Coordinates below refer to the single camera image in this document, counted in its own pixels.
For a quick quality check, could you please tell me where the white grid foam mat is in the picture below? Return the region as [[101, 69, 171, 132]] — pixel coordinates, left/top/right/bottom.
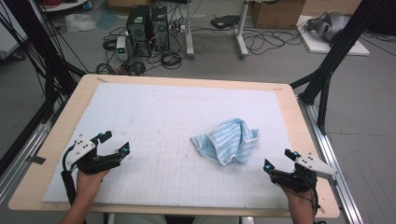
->
[[41, 81, 300, 210]]

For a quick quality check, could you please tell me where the white floor board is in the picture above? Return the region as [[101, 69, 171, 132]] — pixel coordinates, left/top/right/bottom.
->
[[295, 14, 371, 57]]

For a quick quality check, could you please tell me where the slim black computer tower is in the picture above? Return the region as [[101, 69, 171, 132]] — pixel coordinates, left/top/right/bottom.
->
[[150, 6, 171, 52]]

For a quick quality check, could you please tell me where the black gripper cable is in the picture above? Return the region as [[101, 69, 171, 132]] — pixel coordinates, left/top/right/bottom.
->
[[306, 175, 322, 218], [60, 142, 78, 207]]

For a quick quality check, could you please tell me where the light blue striped towel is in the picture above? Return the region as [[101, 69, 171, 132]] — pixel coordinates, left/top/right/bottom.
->
[[190, 117, 261, 166]]

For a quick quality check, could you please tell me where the flat black device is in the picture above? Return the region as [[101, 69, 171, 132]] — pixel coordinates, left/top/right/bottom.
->
[[210, 14, 241, 30]]

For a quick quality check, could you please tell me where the white desk leg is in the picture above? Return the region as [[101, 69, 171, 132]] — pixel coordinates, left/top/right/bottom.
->
[[234, 0, 250, 59], [184, 0, 196, 61]]

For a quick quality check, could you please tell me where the white power supply unit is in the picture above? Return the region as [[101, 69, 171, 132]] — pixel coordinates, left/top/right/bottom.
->
[[115, 35, 129, 62]]

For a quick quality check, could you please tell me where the brown cardboard box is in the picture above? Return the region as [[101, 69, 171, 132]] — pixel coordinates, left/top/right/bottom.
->
[[250, 0, 306, 30]]

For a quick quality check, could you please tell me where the black tape piece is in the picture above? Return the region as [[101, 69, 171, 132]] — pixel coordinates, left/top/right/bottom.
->
[[25, 154, 48, 165]]

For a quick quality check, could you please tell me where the large black computer tower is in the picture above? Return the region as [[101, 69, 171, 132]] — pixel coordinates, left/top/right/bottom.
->
[[125, 5, 152, 58]]

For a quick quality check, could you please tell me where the grey headset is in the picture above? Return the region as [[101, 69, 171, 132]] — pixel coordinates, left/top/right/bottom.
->
[[305, 11, 352, 43]]

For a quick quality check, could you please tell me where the tangle of black floor cables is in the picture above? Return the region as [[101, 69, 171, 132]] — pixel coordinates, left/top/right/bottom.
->
[[94, 26, 185, 77]]

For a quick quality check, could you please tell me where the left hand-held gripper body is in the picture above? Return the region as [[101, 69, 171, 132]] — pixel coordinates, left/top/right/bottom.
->
[[66, 133, 123, 175]]

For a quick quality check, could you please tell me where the black metal frame post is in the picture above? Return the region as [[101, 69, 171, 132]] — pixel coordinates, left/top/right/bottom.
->
[[290, 0, 388, 135], [2, 0, 89, 123]]

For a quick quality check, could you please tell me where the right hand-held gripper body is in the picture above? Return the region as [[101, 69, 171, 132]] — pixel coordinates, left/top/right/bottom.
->
[[270, 152, 339, 193]]

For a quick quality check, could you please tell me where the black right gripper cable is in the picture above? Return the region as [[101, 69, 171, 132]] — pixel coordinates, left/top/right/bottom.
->
[[306, 175, 322, 218]]

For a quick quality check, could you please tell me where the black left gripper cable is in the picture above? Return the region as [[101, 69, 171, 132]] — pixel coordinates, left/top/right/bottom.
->
[[60, 142, 78, 207]]

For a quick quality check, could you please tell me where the aluminium rail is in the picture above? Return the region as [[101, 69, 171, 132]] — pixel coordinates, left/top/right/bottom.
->
[[0, 119, 53, 204], [298, 98, 364, 224]]

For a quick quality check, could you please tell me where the person's left hand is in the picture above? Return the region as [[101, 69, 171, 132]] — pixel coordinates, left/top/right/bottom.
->
[[76, 169, 110, 201]]

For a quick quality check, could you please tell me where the person's right hand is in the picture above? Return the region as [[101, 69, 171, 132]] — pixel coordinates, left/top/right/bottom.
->
[[281, 186, 317, 205]]

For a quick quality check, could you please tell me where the clear plastic bag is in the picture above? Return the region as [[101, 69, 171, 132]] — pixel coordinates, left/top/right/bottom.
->
[[64, 12, 98, 34]]

